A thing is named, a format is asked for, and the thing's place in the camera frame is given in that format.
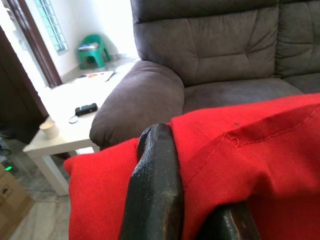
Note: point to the white paper cup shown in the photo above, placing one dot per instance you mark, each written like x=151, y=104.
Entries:
x=50, y=130

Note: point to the green plastic child chair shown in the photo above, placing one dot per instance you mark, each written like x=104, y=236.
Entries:
x=93, y=56

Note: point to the red pillow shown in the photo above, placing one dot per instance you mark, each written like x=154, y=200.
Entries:
x=250, y=162

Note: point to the dark grey fabric sofa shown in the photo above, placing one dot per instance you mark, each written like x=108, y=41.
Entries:
x=212, y=50

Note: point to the dark brown door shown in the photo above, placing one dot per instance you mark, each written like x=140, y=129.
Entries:
x=17, y=95

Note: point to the black key fob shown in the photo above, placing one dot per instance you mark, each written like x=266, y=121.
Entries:
x=86, y=109

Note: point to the glass block window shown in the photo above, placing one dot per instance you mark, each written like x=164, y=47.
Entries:
x=51, y=25

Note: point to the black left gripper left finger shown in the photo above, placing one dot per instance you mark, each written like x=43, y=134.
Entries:
x=155, y=190

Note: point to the brown cardboard box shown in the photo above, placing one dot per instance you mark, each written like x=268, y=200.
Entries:
x=11, y=200

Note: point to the striped item on green chair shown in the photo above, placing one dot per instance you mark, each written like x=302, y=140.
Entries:
x=88, y=46

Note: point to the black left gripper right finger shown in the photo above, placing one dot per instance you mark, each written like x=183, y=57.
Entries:
x=231, y=223

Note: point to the black device with green light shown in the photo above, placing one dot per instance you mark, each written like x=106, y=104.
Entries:
x=8, y=168

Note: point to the brown wooden door frame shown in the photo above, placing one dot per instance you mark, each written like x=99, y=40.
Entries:
x=37, y=42

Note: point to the white picture book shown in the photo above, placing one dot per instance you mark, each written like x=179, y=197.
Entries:
x=96, y=75

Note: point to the white side table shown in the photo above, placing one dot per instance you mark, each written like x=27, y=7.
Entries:
x=65, y=100

